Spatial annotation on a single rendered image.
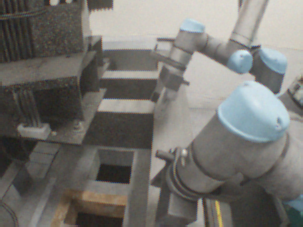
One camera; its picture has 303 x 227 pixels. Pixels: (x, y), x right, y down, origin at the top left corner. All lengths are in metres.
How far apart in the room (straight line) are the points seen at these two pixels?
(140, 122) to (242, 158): 0.69
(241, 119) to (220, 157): 0.05
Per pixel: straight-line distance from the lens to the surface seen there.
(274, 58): 0.78
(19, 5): 0.90
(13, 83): 0.69
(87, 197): 1.40
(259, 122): 0.21
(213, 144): 0.24
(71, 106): 0.80
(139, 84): 1.17
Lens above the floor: 1.13
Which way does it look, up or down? 31 degrees down
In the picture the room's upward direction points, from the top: 1 degrees clockwise
